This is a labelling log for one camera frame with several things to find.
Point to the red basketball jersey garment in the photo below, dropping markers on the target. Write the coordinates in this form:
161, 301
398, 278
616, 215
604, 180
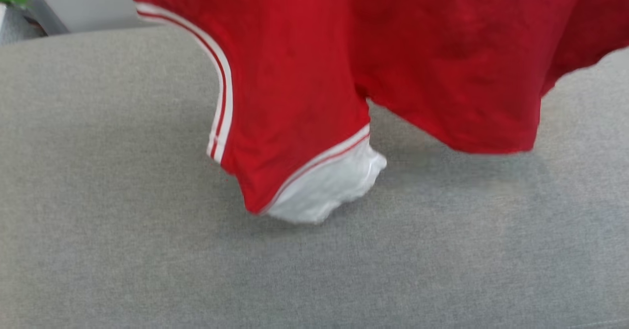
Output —
393, 48

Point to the white perforated box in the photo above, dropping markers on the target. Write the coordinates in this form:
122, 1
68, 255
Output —
14, 26

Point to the grey metal stand leg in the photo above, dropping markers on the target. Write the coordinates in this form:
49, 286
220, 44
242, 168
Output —
46, 19

